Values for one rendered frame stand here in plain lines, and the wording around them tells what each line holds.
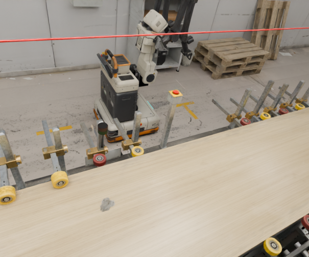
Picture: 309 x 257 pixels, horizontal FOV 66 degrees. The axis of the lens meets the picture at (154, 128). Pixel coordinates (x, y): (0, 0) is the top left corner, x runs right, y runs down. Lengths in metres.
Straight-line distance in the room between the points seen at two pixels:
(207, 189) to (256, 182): 0.34
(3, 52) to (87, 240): 3.25
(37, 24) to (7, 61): 0.69
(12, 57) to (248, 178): 3.50
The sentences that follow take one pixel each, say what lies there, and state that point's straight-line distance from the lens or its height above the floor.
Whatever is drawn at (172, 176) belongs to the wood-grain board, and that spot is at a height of 0.90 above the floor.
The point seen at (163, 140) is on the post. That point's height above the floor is 0.80.
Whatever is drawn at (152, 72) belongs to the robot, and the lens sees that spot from 2.68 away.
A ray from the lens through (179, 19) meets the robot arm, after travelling 2.42.
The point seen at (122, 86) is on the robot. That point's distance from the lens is 2.41.
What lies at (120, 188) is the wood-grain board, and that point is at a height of 0.90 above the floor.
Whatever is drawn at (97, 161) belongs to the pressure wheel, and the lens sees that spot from 1.49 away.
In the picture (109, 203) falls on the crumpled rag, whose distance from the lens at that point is 1.31.
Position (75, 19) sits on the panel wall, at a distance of 3.97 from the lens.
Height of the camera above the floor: 2.04
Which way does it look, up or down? 41 degrees down
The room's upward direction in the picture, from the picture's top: 11 degrees clockwise
